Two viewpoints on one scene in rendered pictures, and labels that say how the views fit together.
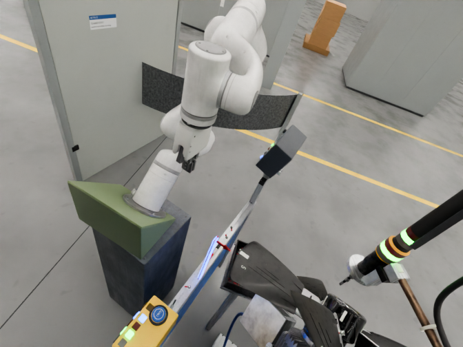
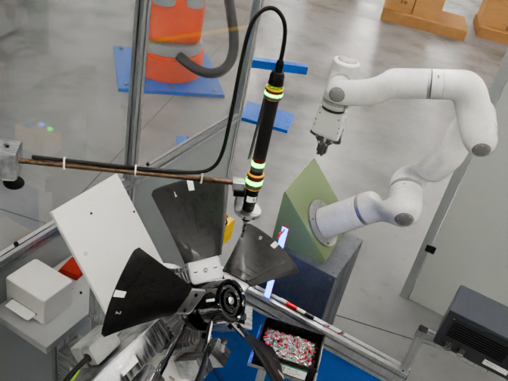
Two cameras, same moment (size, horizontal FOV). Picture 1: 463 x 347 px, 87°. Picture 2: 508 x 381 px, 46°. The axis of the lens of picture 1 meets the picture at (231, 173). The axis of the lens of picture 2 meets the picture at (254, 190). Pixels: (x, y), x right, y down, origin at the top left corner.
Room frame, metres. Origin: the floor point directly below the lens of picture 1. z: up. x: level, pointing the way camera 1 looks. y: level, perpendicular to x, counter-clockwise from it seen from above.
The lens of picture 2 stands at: (0.48, -1.64, 2.37)
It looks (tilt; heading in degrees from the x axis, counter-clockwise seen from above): 33 degrees down; 96
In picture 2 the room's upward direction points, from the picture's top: 12 degrees clockwise
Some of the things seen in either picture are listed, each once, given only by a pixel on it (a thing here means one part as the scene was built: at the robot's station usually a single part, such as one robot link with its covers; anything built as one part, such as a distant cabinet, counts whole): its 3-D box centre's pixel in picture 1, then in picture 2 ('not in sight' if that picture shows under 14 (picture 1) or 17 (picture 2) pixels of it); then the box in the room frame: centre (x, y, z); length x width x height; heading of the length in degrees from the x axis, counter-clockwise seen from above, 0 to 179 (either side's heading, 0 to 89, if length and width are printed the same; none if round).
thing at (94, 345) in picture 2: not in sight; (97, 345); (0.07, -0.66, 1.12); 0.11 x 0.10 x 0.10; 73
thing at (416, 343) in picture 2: (258, 191); (413, 349); (0.95, -0.17, 0.96); 0.03 x 0.03 x 0.20; 73
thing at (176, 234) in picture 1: (143, 263); (291, 321); (0.57, 0.29, 0.47); 0.30 x 0.30 x 0.93; 73
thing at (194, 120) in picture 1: (199, 112); (336, 103); (0.49, 0.12, 1.60); 0.09 x 0.08 x 0.03; 163
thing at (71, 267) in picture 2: not in sight; (73, 267); (-0.24, -0.18, 0.87); 0.08 x 0.08 x 0.02; 81
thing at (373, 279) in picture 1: (376, 266); (246, 196); (0.33, -0.37, 1.49); 0.09 x 0.07 x 0.10; 18
